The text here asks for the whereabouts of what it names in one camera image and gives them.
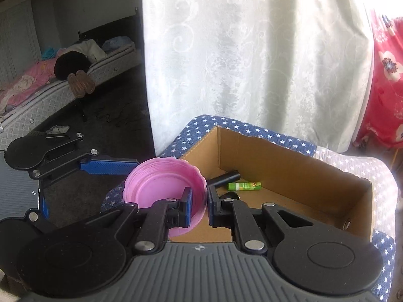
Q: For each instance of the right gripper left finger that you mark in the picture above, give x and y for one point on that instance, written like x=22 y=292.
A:
x=162 y=216

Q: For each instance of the green lip balm stick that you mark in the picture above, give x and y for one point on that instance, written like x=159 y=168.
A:
x=244 y=186

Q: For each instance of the black clothing pile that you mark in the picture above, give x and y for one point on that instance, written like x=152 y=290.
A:
x=70 y=63

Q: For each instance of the blue star-patterned cloth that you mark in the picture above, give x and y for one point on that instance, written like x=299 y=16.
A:
x=203 y=265

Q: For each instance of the red floral cloth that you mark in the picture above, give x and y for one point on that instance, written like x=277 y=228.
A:
x=383 y=114

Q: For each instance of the pair of brown shoes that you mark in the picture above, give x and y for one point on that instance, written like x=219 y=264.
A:
x=81 y=84

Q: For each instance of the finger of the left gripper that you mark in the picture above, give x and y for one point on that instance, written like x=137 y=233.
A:
x=43 y=207
x=90 y=162

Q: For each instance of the black cylindrical tube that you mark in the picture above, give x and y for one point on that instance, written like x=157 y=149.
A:
x=224 y=179

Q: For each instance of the white mattress bed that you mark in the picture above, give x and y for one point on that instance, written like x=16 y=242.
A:
x=52 y=97

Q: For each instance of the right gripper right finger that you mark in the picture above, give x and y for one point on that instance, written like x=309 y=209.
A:
x=242 y=220

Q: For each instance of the white patterned curtain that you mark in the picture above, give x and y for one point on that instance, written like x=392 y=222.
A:
x=297 y=67

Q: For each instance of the pink plastic lid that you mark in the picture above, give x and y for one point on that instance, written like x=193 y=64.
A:
x=161 y=178

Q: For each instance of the brown cardboard box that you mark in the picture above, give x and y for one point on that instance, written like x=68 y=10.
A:
x=289 y=179

